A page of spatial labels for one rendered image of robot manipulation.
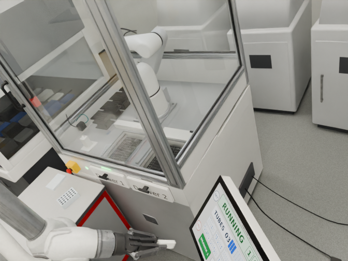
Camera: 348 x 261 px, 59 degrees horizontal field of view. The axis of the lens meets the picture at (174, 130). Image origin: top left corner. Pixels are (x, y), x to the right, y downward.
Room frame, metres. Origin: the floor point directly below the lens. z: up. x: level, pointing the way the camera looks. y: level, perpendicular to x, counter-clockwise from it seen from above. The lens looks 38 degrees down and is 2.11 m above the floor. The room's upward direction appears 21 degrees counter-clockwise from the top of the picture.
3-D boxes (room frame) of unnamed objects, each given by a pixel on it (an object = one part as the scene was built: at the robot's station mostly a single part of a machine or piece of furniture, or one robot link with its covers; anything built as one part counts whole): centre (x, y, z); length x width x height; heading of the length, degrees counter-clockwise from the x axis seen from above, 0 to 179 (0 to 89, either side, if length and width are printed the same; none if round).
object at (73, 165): (1.62, 0.72, 0.88); 0.07 x 0.05 x 0.07; 46
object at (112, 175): (1.40, 0.47, 0.87); 0.29 x 0.02 x 0.11; 46
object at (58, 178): (1.68, 0.90, 0.77); 0.13 x 0.09 x 0.02; 137
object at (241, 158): (1.72, 0.10, 0.40); 1.03 x 0.95 x 0.80; 46
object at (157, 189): (1.18, 0.24, 0.87); 0.29 x 0.02 x 0.11; 46
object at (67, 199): (1.46, 0.79, 0.78); 0.12 x 0.08 x 0.04; 120
